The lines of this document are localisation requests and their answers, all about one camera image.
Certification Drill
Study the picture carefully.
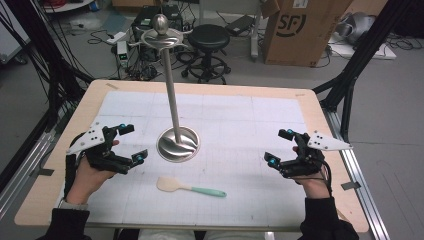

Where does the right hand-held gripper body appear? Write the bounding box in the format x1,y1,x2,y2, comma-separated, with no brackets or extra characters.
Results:
279,130,354,180

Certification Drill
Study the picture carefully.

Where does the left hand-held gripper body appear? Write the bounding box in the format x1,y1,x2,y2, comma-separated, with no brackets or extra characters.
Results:
65,121,134,175

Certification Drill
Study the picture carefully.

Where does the spatula with green handle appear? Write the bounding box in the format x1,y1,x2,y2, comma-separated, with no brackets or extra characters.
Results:
156,175,228,198

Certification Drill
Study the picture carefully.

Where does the metal utensil stand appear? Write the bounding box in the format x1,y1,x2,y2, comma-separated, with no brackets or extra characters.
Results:
128,13,202,164

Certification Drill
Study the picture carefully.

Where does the person's left hand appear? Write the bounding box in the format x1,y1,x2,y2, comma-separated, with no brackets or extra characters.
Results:
64,139,121,205

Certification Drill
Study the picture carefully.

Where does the person's right hand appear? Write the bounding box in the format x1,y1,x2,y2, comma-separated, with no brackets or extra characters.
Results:
292,146,332,200

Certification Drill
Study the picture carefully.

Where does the grey tape piece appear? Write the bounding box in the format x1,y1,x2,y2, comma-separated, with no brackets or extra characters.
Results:
31,167,55,178
340,181,362,191

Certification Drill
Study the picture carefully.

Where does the white grid mat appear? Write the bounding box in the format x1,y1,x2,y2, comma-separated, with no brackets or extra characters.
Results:
54,90,310,230

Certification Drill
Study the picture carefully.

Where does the white device with green display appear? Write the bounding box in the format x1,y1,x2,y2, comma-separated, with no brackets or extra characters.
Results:
116,40,131,68

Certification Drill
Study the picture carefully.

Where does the white power strip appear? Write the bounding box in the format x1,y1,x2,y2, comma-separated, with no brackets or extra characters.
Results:
106,31,128,46

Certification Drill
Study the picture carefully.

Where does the large cardboard box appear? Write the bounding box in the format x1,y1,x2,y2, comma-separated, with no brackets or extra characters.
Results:
261,0,355,68

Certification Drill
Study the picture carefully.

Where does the white table leg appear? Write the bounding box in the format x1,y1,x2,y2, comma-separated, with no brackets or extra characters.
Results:
250,0,265,62

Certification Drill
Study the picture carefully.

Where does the black computer case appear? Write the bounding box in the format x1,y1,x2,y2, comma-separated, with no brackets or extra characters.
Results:
131,4,185,62

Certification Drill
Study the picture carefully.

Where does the black flat device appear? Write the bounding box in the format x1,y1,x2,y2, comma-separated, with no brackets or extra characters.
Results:
225,14,256,37

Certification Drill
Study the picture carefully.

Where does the black round stool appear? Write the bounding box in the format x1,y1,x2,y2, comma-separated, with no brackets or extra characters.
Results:
180,23,232,85

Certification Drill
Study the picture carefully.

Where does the white flat board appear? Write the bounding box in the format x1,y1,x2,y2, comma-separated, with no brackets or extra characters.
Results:
327,34,398,61

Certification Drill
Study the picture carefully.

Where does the grey rounded machine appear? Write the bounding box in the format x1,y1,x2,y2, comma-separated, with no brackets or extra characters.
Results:
334,11,377,45

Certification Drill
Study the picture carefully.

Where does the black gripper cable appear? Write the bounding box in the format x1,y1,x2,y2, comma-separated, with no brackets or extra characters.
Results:
318,159,334,198

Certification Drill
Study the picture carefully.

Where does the black hand strap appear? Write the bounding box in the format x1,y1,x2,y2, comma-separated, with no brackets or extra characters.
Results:
63,132,88,198

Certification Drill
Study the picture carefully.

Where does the aluminium rail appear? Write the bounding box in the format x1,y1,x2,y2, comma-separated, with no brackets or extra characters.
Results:
0,129,58,219
320,107,392,240

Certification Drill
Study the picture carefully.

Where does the black metal frame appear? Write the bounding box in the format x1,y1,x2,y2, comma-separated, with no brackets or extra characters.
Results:
0,0,96,134
312,0,416,144

